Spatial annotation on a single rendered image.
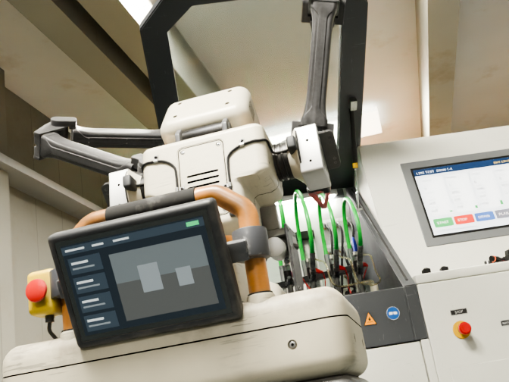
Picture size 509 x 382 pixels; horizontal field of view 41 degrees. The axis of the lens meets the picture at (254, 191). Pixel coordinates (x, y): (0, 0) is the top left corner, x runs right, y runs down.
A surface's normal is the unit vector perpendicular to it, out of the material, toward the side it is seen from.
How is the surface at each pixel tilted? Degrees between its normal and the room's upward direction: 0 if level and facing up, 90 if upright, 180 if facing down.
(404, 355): 90
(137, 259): 115
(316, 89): 103
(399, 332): 90
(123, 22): 180
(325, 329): 90
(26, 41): 180
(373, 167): 76
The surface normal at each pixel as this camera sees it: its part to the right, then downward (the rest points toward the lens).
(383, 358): 0.02, -0.32
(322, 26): -0.07, -0.08
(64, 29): 0.15, 0.94
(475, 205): -0.02, -0.53
